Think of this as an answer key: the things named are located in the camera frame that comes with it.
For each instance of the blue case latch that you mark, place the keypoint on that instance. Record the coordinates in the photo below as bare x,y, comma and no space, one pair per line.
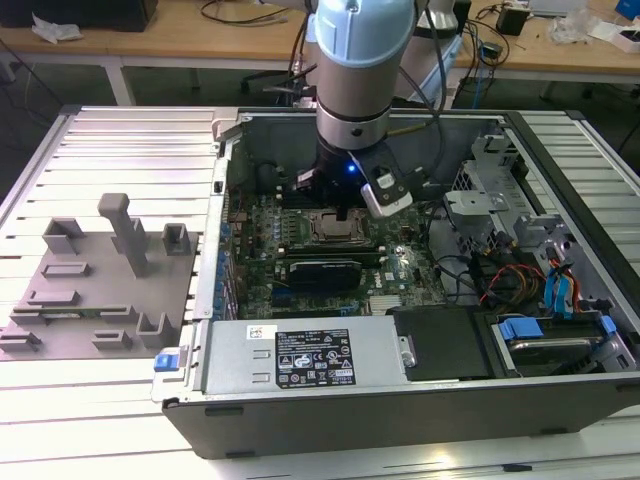
166,362

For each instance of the black graphics card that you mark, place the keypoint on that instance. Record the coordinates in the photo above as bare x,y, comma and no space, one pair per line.
325,274

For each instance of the green motherboard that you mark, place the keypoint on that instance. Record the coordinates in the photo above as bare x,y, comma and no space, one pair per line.
420,280

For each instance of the white crumpled plastic bag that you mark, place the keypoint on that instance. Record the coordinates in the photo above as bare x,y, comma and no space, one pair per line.
55,30

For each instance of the silver power supply unit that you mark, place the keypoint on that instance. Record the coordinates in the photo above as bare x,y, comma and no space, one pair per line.
235,360

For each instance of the small black box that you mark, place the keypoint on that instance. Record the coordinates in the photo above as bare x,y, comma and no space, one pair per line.
511,21

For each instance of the silver metal disk bay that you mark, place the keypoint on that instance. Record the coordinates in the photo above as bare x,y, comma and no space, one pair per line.
472,202

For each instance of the large black box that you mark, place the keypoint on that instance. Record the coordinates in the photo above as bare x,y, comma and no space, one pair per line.
75,12

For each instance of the white cardboard box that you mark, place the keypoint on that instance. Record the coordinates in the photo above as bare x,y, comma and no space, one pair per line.
629,42

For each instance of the clear plastic bags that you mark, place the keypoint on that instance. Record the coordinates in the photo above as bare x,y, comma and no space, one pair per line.
570,27

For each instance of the small blue box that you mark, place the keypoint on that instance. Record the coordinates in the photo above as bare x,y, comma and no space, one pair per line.
623,9

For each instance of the tall black box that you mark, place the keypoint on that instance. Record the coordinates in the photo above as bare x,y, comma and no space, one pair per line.
464,15

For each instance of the CPU socket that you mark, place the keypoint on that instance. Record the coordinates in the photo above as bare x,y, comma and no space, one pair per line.
313,242

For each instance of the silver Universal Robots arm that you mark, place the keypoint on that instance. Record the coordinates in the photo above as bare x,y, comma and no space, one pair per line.
360,65

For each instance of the grey parts rack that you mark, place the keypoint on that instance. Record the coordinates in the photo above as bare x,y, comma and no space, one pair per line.
100,300

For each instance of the hard disk blue carrier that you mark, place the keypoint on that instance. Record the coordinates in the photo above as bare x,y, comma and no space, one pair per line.
550,350

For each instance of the wooden desk white legs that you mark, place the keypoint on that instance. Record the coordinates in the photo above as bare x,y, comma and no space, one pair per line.
150,45

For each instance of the black plastic drive cover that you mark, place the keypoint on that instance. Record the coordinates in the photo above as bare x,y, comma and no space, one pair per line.
440,345

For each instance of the open black PC case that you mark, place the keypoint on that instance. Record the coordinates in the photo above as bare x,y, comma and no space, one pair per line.
325,430

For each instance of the silver chipset heatsink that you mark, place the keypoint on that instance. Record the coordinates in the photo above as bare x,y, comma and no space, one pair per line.
385,305

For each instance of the green RAM stick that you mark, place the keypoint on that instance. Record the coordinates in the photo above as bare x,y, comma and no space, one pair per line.
92,313

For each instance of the silver CPU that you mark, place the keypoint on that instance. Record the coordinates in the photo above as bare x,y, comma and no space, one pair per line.
335,231

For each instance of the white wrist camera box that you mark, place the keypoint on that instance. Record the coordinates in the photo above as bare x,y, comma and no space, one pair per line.
390,200

